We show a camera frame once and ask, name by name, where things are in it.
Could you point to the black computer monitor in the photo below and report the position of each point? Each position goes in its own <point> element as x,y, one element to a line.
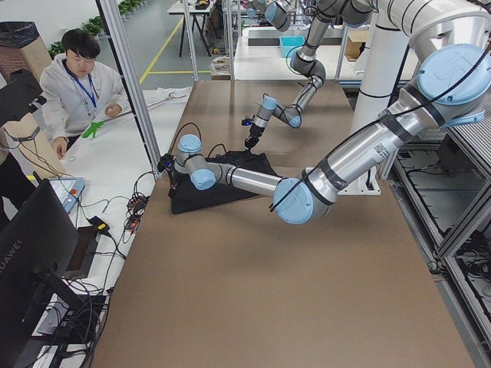
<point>36,248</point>

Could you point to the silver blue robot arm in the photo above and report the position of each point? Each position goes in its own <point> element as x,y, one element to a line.
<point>447,90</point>
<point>303,61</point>

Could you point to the blue grey teach pendant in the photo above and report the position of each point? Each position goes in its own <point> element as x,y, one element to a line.
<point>68,190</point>

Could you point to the aluminium frame post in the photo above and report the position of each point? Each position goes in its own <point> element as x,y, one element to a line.
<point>114,28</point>

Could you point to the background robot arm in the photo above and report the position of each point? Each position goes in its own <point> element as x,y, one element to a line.
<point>275,12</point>

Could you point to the white cloth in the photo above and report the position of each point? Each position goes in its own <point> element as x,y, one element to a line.
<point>166,96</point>

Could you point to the grey orange usb hub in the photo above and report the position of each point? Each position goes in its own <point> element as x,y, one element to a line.
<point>131,224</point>
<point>137,203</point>

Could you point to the black printed t-shirt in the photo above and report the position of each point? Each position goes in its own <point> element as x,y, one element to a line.
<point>189,198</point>

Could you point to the seated man grey hoodie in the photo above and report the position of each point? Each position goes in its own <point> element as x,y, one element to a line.
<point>78,90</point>

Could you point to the brown table mat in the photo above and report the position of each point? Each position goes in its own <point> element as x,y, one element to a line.
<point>235,286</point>

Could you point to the black power adapter brick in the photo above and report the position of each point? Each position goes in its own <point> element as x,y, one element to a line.
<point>100,224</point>

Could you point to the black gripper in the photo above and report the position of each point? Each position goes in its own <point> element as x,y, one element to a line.
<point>255,133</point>
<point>175,179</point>

